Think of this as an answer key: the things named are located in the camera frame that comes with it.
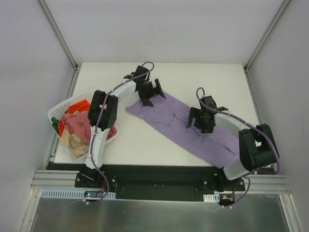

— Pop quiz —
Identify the lavender purple t-shirt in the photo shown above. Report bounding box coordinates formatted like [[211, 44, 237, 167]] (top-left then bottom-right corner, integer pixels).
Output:
[[126, 93, 239, 168]]

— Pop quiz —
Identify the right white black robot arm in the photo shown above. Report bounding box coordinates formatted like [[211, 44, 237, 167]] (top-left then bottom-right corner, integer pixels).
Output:
[[186, 96, 280, 192]]

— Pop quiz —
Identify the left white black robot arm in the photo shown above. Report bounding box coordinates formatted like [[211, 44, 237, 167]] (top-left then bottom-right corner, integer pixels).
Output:
[[80, 61, 166, 188]]

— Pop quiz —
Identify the orange t-shirt in basket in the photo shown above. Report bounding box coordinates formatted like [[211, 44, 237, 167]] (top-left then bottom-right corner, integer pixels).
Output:
[[66, 99, 90, 114]]

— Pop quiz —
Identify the pink t-shirt in basket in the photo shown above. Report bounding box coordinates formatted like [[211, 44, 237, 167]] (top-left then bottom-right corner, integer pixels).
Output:
[[60, 112, 119, 143]]

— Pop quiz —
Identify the white plastic laundry basket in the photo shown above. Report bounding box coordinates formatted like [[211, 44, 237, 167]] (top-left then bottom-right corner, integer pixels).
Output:
[[47, 91, 121, 160]]

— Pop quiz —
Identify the green garment in basket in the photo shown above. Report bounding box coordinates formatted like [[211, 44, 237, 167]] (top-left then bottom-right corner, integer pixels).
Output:
[[51, 117, 60, 130]]

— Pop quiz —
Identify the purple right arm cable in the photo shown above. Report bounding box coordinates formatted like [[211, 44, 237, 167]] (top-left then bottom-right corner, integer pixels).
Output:
[[195, 87, 283, 213]]

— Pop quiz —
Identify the right white slotted cable duct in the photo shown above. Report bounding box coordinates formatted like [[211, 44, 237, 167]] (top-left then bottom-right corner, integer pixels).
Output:
[[203, 193, 220, 203]]

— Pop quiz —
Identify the white slotted cable duct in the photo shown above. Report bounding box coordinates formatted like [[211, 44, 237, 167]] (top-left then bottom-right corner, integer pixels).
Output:
[[41, 189, 105, 200], [203, 193, 220, 203]]

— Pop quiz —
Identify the aluminium extrusion rail right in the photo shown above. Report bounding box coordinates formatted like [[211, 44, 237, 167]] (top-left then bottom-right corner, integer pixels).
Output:
[[248, 174, 292, 194]]

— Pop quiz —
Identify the aluminium extrusion rail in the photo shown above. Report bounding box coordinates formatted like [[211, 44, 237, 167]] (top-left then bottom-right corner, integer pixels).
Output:
[[31, 169, 80, 189], [248, 174, 292, 194]]

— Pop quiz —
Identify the aluminium extrusion rail left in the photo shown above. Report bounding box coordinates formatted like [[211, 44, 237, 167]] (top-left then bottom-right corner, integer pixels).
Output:
[[31, 169, 80, 189]]

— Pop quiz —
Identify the left aluminium frame post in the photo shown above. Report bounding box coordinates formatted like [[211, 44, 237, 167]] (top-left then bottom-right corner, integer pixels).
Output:
[[37, 0, 78, 70]]

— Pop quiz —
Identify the aluminium frame post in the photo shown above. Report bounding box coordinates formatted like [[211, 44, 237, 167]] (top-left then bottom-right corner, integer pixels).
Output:
[[243, 0, 293, 73], [37, 0, 78, 70]]

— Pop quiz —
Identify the left white slotted cable duct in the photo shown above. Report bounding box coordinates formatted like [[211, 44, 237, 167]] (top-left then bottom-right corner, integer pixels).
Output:
[[41, 189, 105, 200]]

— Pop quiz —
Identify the right aluminium frame post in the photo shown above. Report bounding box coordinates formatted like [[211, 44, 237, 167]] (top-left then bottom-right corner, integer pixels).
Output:
[[243, 0, 293, 73]]

